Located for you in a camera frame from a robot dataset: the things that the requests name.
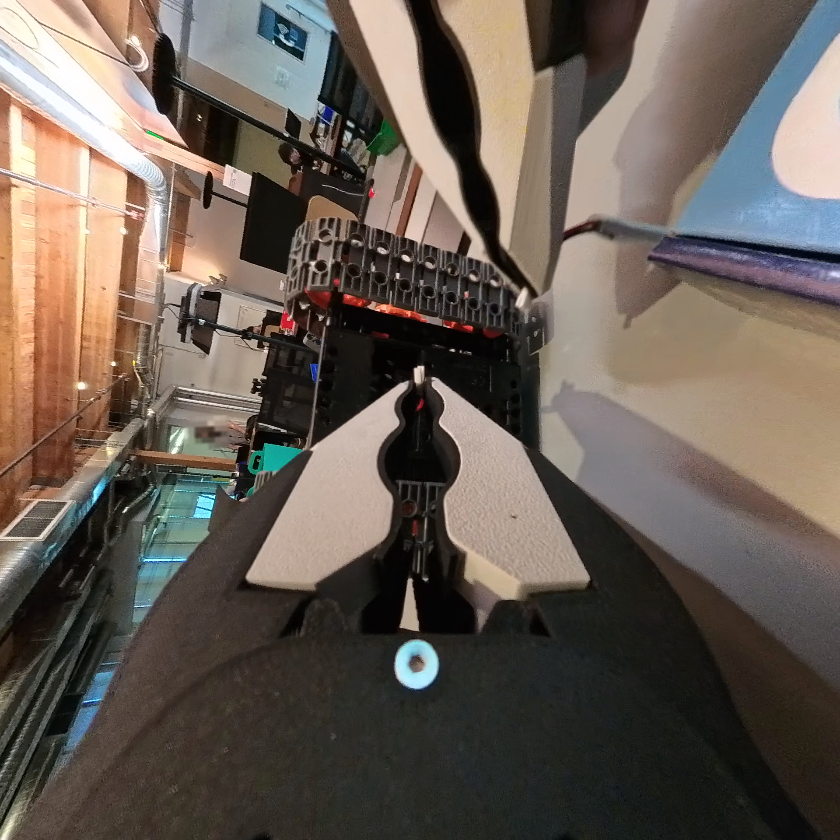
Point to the blue robot kit box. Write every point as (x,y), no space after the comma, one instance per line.
(735,164)

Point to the black wall picture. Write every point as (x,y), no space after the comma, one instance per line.
(282,29)

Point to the teal bin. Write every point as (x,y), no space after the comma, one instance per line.
(275,463)

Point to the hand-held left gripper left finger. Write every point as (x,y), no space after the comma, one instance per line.
(328,518)

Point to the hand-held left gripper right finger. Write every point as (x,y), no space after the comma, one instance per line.
(518,525)

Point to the black display panel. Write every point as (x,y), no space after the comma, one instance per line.
(272,220)

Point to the white desk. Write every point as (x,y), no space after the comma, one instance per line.
(689,420)

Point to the silver air duct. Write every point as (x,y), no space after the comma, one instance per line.
(65,105)

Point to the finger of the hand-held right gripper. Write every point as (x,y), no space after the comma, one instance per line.
(505,98)
(394,59)

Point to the metal vent grille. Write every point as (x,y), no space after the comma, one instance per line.
(36,520)

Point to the black pole lamp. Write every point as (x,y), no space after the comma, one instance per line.
(165,72)
(208,190)

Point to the orange grey tracked brick robot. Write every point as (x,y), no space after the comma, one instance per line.
(394,275)

